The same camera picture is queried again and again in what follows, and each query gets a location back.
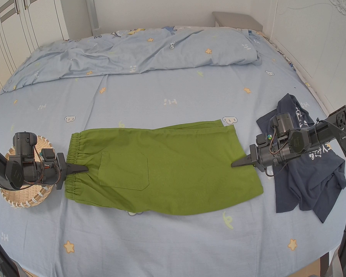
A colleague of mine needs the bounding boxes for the bed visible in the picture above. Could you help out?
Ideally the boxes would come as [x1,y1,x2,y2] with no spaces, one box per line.
[0,0,346,277]

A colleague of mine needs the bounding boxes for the white wall duct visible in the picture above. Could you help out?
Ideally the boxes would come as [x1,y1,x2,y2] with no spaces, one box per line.
[83,0,100,31]

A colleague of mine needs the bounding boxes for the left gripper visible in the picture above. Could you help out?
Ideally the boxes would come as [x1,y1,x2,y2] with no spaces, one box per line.
[43,153,67,190]

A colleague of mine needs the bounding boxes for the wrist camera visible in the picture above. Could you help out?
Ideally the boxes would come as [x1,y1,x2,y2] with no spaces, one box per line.
[256,133,270,148]
[41,149,55,163]

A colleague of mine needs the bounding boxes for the white cord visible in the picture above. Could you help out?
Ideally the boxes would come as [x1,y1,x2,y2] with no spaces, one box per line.
[270,0,279,41]

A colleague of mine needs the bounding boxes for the pale blue quilt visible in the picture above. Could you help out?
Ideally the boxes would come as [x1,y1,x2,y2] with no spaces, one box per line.
[0,26,261,93]

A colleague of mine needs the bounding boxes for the black cable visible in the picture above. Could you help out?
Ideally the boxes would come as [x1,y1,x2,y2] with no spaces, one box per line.
[264,160,289,177]

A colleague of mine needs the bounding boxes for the white wardrobe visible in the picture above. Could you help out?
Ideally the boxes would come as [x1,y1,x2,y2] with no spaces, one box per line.
[0,0,70,99]

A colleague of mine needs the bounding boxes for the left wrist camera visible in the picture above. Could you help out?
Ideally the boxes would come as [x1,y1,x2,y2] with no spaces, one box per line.
[41,149,55,163]

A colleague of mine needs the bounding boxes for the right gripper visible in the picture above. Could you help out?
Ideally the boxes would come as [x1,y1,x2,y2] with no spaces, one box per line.
[249,144,289,171]

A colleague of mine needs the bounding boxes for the green shorts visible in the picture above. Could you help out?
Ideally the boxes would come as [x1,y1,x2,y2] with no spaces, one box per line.
[64,119,263,215]

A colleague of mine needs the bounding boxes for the grey bedside table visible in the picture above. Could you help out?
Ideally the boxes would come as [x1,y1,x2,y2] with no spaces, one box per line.
[212,11,264,31]

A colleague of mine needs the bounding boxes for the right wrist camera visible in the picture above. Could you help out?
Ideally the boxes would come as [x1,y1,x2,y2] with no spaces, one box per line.
[256,133,270,148]

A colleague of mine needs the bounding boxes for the round woven basket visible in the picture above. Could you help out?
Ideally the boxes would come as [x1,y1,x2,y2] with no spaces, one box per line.
[0,135,57,208]

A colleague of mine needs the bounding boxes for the dark blue printed T-shirt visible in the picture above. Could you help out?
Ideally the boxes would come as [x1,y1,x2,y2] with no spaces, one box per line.
[256,93,346,224]

